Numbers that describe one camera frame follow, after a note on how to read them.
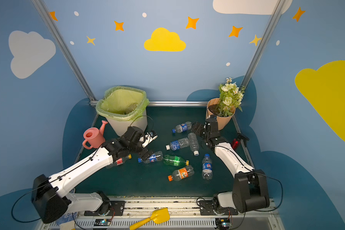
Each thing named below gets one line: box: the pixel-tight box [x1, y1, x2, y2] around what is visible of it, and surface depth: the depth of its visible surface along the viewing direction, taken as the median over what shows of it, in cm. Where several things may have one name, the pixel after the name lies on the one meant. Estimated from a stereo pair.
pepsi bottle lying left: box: [138, 150, 164, 164], surface depth 90 cm
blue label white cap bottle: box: [165, 137, 190, 151], surface depth 97 cm
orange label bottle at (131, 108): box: [124, 102, 138, 115], surface depth 103 cm
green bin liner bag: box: [95, 85, 150, 122], surface depth 80 cm
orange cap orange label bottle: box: [167, 165, 195, 182], surface depth 84 cm
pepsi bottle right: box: [201, 153, 214, 181], surface depth 86 cm
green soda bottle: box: [163, 154, 190, 168], surface depth 89 cm
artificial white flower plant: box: [217, 77, 246, 117], surface depth 95 cm
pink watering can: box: [82, 120, 109, 150], surface depth 94 cm
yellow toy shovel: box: [129, 207, 171, 230], surface depth 73 cm
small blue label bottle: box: [171, 121, 193, 134], surface depth 107 cm
